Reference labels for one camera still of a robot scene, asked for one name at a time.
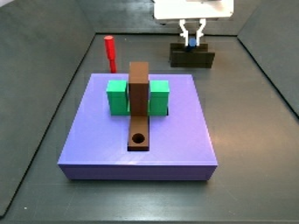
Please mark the brown L-shaped block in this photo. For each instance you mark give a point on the brown L-shaped block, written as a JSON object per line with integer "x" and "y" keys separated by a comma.
{"x": 137, "y": 99}

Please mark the green left block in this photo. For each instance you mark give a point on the green left block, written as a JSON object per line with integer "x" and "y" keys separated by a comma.
{"x": 116, "y": 96}

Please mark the red peg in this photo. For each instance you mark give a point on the red peg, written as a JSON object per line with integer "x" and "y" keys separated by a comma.
{"x": 111, "y": 53}

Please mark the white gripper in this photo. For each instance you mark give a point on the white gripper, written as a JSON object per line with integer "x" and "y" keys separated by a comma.
{"x": 187, "y": 9}

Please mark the green block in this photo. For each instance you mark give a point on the green block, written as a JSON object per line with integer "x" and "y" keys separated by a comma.
{"x": 159, "y": 93}
{"x": 116, "y": 96}

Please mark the blue peg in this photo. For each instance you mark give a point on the blue peg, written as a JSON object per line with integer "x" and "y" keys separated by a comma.
{"x": 191, "y": 44}

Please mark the green right block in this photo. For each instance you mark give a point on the green right block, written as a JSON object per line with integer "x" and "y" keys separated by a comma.
{"x": 159, "y": 93}

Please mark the purple base block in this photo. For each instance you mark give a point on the purple base block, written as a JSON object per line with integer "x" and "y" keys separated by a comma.
{"x": 120, "y": 147}

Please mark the black angle fixture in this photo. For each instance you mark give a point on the black angle fixture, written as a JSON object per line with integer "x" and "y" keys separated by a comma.
{"x": 193, "y": 57}

